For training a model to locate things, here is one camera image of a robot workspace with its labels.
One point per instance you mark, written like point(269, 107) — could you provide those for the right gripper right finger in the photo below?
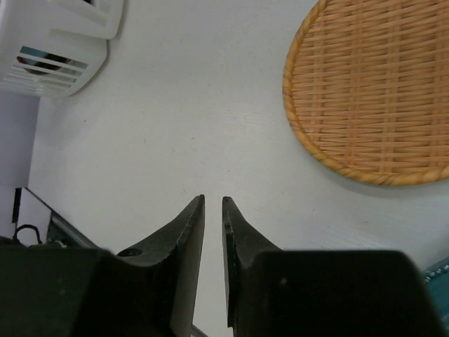
point(276, 292)

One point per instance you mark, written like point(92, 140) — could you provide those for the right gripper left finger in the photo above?
point(74, 288)

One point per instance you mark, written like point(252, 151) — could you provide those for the teal scalloped round plate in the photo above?
point(436, 277)

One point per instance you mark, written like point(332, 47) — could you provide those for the orange woven round plate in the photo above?
point(365, 89)

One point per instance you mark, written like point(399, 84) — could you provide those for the dark teal square plate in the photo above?
point(39, 59)

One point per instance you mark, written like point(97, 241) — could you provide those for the white plastic dish bin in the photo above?
point(77, 30)

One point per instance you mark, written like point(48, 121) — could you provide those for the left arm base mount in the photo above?
point(36, 223)

